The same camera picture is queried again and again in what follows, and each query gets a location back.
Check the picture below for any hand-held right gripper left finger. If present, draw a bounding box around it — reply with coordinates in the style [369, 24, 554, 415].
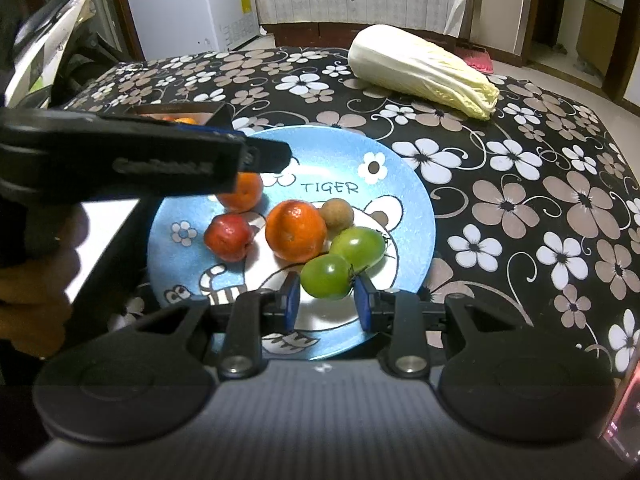
[132, 275, 302, 380]

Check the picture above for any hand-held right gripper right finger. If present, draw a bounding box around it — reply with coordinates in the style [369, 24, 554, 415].
[352, 271, 508, 378]

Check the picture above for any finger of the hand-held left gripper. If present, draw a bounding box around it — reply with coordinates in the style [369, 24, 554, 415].
[100, 115, 293, 174]

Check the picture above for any green tomato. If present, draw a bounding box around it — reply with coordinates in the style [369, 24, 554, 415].
[330, 226, 386, 270]
[300, 254, 353, 300]

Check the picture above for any large orange tangerine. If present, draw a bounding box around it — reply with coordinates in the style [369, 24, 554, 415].
[265, 200, 328, 263]

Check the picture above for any blue cartoon plate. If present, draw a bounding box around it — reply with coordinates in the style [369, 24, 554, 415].
[146, 125, 437, 361]

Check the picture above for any black box with white inside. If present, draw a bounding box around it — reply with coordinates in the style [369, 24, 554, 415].
[60, 101, 235, 311]

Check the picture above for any brown longan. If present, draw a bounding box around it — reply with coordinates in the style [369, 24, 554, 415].
[320, 198, 355, 231]

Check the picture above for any red tomato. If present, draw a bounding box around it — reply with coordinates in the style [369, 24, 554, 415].
[203, 213, 254, 262]

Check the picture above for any person's left hand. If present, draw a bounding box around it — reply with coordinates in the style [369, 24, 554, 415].
[0, 205, 89, 357]

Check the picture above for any dark wooden low cabinet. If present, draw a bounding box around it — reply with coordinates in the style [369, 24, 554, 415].
[262, 22, 451, 52]

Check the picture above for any white and black scooter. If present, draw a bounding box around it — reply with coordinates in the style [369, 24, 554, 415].
[0, 0, 132, 109]

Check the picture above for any white chest freezer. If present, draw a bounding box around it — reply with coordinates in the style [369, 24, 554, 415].
[122, 0, 261, 61]

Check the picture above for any napa cabbage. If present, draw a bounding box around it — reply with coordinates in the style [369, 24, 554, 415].
[347, 24, 500, 121]

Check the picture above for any white lace table cover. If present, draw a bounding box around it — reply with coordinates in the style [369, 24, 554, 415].
[257, 0, 472, 38]

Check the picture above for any black floral tablecloth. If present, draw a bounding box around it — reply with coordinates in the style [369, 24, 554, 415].
[50, 45, 640, 376]

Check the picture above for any pink slipper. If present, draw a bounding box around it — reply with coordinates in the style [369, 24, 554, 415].
[455, 42, 493, 74]

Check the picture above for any beige side cabinet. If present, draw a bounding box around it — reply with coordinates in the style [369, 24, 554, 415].
[575, 0, 626, 79]

